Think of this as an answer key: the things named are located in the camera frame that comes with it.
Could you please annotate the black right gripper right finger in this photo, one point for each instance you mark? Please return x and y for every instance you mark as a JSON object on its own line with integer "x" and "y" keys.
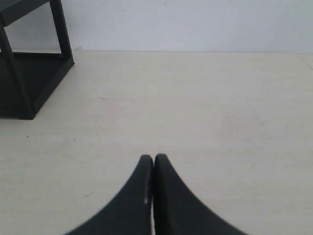
{"x": 177, "y": 211}

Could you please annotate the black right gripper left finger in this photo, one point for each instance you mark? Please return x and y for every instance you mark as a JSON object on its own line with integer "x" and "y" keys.
{"x": 129, "y": 212}

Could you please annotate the black two-tier rack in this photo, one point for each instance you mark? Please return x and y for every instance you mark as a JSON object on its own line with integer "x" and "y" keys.
{"x": 28, "y": 79}

